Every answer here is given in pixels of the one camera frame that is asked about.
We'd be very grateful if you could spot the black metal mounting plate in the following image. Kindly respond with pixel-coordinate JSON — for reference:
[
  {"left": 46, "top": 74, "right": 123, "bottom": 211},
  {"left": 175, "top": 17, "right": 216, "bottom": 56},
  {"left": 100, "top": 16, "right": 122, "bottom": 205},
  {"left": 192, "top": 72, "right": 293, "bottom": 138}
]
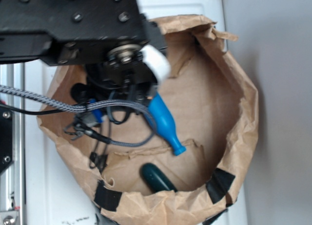
[{"left": 0, "top": 99, "right": 16, "bottom": 176}]

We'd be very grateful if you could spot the dark green toy cucumber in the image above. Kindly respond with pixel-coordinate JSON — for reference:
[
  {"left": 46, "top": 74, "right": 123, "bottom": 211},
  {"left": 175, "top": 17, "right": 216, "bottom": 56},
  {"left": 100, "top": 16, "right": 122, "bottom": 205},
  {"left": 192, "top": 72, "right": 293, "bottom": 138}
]
[{"left": 140, "top": 163, "right": 178, "bottom": 193}]

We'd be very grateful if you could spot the crumpled brown paper bag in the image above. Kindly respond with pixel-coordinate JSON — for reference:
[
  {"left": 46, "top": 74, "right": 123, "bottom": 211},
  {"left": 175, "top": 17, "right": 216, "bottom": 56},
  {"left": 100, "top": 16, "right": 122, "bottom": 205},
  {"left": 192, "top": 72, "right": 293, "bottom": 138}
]
[{"left": 38, "top": 15, "right": 259, "bottom": 225}]

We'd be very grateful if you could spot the aluminium frame rail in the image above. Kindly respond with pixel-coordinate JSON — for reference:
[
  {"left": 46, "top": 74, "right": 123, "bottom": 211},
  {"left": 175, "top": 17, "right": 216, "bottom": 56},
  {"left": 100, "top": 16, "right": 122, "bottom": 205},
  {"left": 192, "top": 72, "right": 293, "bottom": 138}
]
[{"left": 0, "top": 63, "right": 27, "bottom": 225}]

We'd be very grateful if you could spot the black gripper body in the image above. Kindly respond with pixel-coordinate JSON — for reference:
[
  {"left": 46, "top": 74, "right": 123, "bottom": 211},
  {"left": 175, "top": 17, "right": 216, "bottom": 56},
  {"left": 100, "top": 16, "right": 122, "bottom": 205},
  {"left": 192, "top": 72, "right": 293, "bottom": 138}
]
[{"left": 71, "top": 61, "right": 158, "bottom": 117}]

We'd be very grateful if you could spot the white cylindrical wrist part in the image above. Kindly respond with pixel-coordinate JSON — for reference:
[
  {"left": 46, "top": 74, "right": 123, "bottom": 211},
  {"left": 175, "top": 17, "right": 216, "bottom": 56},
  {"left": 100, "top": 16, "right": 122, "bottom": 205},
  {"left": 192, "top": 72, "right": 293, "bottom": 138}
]
[{"left": 140, "top": 44, "right": 171, "bottom": 86}]

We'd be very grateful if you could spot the grey braided cable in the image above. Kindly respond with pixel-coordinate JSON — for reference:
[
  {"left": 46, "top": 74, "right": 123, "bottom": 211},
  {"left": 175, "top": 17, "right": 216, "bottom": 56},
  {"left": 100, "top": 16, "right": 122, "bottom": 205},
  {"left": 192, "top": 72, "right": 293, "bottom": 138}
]
[{"left": 0, "top": 85, "right": 156, "bottom": 148}]

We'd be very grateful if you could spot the blue plastic toy bottle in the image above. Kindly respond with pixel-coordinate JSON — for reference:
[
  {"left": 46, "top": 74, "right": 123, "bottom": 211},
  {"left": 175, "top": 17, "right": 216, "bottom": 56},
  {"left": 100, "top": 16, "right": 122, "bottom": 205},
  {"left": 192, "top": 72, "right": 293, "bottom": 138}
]
[{"left": 148, "top": 93, "right": 186, "bottom": 156}]

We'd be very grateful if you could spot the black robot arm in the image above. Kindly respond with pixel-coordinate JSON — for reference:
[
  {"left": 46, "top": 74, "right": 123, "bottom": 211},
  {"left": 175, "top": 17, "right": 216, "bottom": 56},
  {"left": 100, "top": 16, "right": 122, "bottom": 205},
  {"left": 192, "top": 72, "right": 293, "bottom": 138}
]
[{"left": 0, "top": 0, "right": 169, "bottom": 114}]

